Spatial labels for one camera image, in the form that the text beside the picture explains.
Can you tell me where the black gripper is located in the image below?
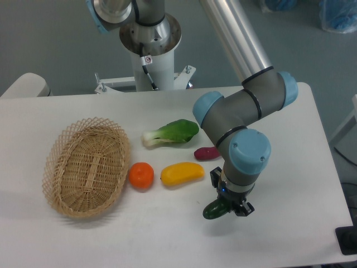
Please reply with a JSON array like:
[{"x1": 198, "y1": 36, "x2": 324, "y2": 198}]
[{"x1": 210, "y1": 167, "x2": 255, "y2": 217}]

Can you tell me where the dark green cucumber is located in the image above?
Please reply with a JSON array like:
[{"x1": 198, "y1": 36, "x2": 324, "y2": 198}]
[{"x1": 202, "y1": 198, "x2": 231, "y2": 220}]

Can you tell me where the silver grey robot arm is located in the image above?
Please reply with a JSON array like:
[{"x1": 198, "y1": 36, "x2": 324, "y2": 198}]
[{"x1": 86, "y1": 1, "x2": 298, "y2": 219}]

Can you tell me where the purple sweet potato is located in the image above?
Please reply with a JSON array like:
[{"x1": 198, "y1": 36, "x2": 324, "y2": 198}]
[{"x1": 194, "y1": 146, "x2": 221, "y2": 161}]

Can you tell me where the yellow mango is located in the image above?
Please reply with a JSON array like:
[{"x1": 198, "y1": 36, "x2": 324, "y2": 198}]
[{"x1": 160, "y1": 162, "x2": 205, "y2": 186}]

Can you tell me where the green bok choy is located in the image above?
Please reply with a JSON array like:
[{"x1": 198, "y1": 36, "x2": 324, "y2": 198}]
[{"x1": 141, "y1": 119, "x2": 199, "y2": 147}]

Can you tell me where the orange tangerine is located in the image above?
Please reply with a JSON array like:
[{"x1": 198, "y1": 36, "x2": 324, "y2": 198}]
[{"x1": 129, "y1": 162, "x2": 154, "y2": 189}]

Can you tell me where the black device at table edge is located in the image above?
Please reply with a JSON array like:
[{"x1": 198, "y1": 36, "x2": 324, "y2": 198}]
[{"x1": 335, "y1": 226, "x2": 356, "y2": 255}]

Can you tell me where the woven wicker basket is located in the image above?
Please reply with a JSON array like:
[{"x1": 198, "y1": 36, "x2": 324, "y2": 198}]
[{"x1": 42, "y1": 117, "x2": 131, "y2": 218}]

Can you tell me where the blue plastic bag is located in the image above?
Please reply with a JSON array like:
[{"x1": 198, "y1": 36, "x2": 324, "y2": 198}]
[{"x1": 319, "y1": 0, "x2": 356, "y2": 34}]

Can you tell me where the white chair back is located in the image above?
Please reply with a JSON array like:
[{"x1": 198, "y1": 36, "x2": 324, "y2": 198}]
[{"x1": 1, "y1": 73, "x2": 53, "y2": 99}]

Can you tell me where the white furniture frame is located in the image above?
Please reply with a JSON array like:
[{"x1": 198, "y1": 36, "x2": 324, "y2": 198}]
[{"x1": 329, "y1": 95, "x2": 356, "y2": 146}]

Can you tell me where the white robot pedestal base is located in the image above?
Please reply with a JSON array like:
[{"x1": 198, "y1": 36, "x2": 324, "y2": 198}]
[{"x1": 95, "y1": 13, "x2": 196, "y2": 94}]

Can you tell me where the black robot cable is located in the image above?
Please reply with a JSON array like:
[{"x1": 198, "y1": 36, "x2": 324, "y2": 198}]
[{"x1": 138, "y1": 42, "x2": 160, "y2": 91}]

